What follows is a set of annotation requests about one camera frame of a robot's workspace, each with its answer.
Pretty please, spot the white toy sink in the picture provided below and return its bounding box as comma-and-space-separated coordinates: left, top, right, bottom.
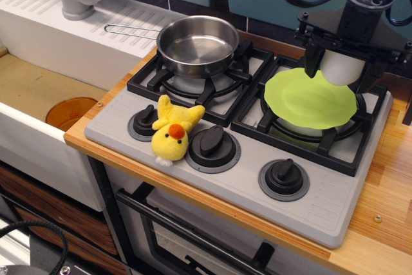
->
1, 0, 180, 211

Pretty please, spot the black left stove knob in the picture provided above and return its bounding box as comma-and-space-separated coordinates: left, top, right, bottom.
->
127, 104, 158, 142

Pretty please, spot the oven door with handle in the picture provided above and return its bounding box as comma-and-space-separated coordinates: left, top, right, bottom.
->
115, 183, 330, 274

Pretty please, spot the black burner grate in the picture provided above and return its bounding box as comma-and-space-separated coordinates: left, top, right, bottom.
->
231, 56, 391, 176
127, 41, 274, 127

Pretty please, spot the grey toy stove top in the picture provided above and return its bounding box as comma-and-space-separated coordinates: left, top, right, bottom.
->
84, 40, 394, 250

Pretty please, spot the black stove knob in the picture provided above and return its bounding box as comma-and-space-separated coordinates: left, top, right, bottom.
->
258, 158, 310, 202
127, 104, 158, 142
185, 125, 241, 174

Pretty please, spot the black right burner grate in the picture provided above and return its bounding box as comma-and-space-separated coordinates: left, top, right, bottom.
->
231, 56, 391, 176

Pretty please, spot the black middle stove knob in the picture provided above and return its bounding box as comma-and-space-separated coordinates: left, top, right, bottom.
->
185, 125, 241, 174

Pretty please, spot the orange plastic cup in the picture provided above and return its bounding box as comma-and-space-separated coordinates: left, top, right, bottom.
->
45, 97, 97, 131

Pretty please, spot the black right stove knob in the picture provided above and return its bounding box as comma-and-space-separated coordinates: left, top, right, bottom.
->
258, 158, 310, 202

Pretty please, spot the yellow stuffed duck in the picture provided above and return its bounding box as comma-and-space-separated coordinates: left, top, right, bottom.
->
151, 95, 205, 167

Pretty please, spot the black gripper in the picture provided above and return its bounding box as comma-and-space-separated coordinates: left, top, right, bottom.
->
296, 10, 411, 93

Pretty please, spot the black left burner grate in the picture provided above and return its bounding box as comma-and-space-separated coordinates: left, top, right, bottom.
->
127, 41, 274, 127

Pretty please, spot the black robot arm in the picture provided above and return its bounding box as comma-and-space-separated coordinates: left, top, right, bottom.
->
296, 0, 411, 93

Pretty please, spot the stainless steel saucepan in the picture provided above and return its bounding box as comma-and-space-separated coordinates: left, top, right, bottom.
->
104, 15, 239, 79

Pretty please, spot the green plate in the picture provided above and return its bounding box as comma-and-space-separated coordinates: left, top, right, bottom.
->
264, 68, 357, 129

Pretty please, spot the black cable bottom left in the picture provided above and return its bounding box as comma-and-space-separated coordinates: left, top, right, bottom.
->
0, 220, 69, 275

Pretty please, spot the wooden drawer front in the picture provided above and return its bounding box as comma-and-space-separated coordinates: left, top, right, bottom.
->
1, 162, 127, 274

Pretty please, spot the white egg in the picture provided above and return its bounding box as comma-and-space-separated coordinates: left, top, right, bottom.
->
320, 50, 365, 86

